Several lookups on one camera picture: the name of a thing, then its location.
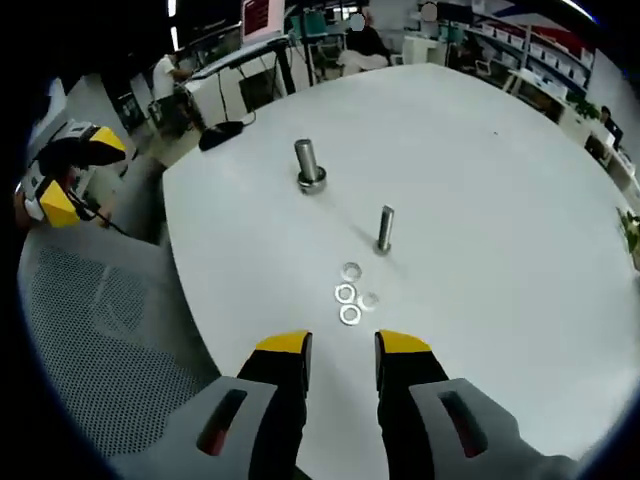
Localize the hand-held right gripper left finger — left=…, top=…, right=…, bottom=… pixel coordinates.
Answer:
left=107, top=328, right=315, bottom=480

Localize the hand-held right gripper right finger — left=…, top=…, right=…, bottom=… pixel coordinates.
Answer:
left=374, top=328, right=581, bottom=480

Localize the thin metal threaded stud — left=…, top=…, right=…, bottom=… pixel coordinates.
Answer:
left=374, top=204, right=398, bottom=255

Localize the thick metal threaded stud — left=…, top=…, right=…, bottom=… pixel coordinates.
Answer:
left=293, top=138, right=330, bottom=195

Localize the person's left hand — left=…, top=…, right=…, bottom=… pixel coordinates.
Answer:
left=13, top=189, right=32, bottom=229

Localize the grey mesh office chair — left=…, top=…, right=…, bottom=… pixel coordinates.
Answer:
left=17, top=227, right=224, bottom=471

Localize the black computer mouse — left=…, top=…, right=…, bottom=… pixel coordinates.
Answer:
left=198, top=122, right=245, bottom=151

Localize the white standing desk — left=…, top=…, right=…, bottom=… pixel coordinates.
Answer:
left=187, top=37, right=316, bottom=101

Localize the monitor with pink screen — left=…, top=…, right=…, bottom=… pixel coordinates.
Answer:
left=241, top=0, right=287, bottom=40

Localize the green partition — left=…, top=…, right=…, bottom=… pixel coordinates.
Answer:
left=289, top=7, right=329, bottom=39

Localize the small green desk plant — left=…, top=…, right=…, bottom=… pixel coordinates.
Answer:
left=573, top=98, right=601, bottom=121

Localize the white counter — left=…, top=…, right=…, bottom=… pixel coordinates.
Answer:
left=402, top=34, right=449, bottom=66

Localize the shelf with white bins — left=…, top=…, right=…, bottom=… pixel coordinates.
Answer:
left=464, top=9, right=596, bottom=96

